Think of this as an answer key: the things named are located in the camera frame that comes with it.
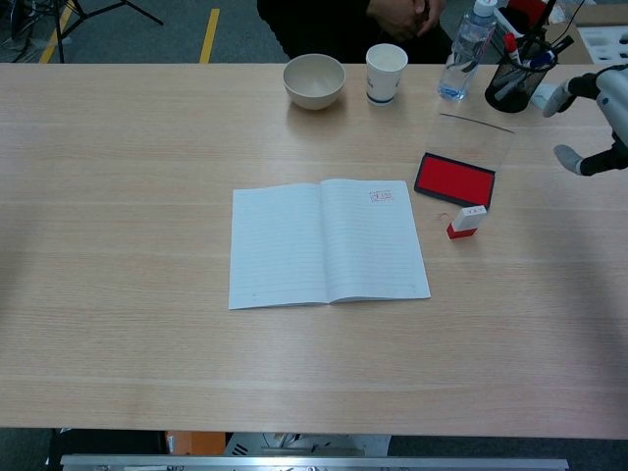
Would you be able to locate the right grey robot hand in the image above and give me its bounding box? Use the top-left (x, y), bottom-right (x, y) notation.
top-left (542, 67), bottom-right (628, 176)

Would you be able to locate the red and white stamp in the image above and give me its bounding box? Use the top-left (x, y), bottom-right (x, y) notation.
top-left (445, 204), bottom-right (488, 241)

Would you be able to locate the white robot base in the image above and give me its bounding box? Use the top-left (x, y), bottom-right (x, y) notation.
top-left (223, 432), bottom-right (392, 457)

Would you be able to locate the open lined notebook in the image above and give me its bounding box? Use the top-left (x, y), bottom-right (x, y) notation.
top-left (228, 179), bottom-right (433, 311)

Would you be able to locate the white foam tray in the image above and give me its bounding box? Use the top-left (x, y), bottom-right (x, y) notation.
top-left (578, 25), bottom-right (628, 68)

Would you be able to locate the cardboard box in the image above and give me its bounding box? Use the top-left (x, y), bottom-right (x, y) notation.
top-left (545, 7), bottom-right (628, 65)

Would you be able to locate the blue pen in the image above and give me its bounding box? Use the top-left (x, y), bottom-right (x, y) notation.
top-left (527, 48), bottom-right (558, 70)

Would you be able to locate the black mesh pen holder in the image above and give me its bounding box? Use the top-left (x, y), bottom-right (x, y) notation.
top-left (484, 33), bottom-right (559, 114)

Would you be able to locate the red capped marker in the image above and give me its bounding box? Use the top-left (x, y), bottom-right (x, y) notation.
top-left (503, 32), bottom-right (524, 68)

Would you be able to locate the red box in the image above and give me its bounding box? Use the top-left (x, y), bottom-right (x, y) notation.
top-left (504, 0), bottom-right (549, 26)

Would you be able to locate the clear plastic water bottle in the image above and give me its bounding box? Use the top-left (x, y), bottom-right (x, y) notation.
top-left (438, 0), bottom-right (497, 102)

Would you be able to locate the red ink pad clear lid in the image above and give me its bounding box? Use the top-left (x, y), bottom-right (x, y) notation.
top-left (413, 113), bottom-right (516, 208)

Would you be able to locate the white paper cup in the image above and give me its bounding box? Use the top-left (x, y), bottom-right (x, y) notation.
top-left (365, 43), bottom-right (409, 106)

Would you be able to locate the person in black clothes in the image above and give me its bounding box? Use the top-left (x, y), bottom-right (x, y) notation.
top-left (256, 0), bottom-right (455, 65)

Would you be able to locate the beige bowl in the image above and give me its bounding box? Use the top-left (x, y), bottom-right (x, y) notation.
top-left (283, 53), bottom-right (346, 111)

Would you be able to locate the orange box under table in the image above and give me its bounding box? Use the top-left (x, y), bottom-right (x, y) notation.
top-left (165, 431), bottom-right (227, 456)

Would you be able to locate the black tripod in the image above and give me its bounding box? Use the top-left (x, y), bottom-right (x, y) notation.
top-left (9, 0), bottom-right (165, 64)

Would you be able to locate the white round cable grommet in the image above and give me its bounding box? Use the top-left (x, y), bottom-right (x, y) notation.
top-left (532, 83), bottom-right (553, 112)

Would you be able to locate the aluminium rail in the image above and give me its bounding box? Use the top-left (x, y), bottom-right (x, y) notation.
top-left (61, 454), bottom-right (570, 471)

